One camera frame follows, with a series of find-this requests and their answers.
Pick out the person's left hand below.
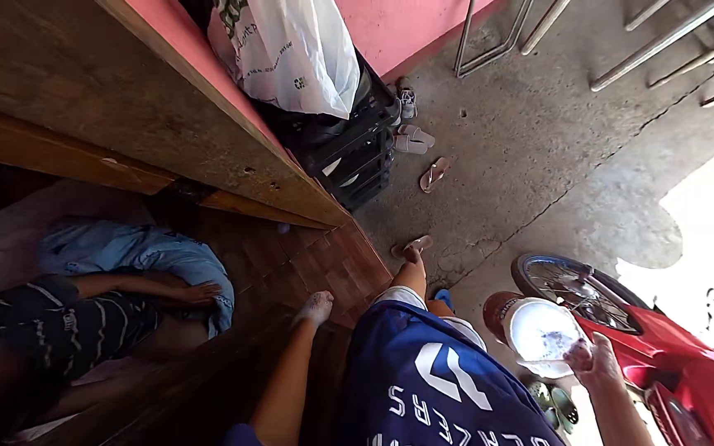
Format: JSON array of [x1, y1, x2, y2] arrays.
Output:
[[292, 290, 334, 330]]

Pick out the person's right hand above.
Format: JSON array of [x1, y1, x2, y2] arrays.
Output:
[[564, 332, 624, 394]]

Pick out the white bucket with red label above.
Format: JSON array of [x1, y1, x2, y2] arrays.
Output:
[[483, 291, 588, 379]]

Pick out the person's left forearm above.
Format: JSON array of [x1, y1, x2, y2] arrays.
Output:
[[223, 318, 318, 446]]

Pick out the person's right forearm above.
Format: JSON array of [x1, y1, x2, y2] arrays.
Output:
[[589, 379, 655, 446]]

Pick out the green clog with holes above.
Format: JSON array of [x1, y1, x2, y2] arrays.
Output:
[[550, 387, 580, 434], [526, 378, 560, 431]]

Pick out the person's legs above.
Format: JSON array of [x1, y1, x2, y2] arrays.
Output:
[[374, 242, 488, 352]]

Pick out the brown flip-flop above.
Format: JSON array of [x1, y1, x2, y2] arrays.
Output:
[[419, 157, 451, 194], [392, 235, 434, 259]]

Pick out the red motorcycle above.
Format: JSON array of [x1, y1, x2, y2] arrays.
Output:
[[511, 253, 714, 446]]

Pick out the black plastic crate rack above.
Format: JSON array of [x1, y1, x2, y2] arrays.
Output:
[[248, 46, 402, 213]]

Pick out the beige slipper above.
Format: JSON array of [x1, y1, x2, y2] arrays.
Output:
[[393, 134, 428, 156], [398, 124, 436, 148]]

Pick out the light blue printed pillow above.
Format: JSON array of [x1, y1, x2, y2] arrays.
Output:
[[39, 217, 235, 340]]

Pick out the white printed plastic bag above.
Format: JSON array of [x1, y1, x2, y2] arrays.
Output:
[[207, 0, 361, 120]]

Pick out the pale pink bed sheet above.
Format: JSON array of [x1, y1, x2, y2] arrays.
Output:
[[0, 178, 157, 314]]

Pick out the orange-brown wooden beam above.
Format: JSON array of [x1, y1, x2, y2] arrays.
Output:
[[0, 101, 335, 230]]

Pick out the brown wooden door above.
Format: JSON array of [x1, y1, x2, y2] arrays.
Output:
[[0, 0, 352, 230]]

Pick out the metal tube furniture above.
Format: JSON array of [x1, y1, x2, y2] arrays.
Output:
[[520, 0, 714, 109]]

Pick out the bent grey metal frame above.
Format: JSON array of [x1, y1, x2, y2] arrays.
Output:
[[454, 0, 535, 79]]

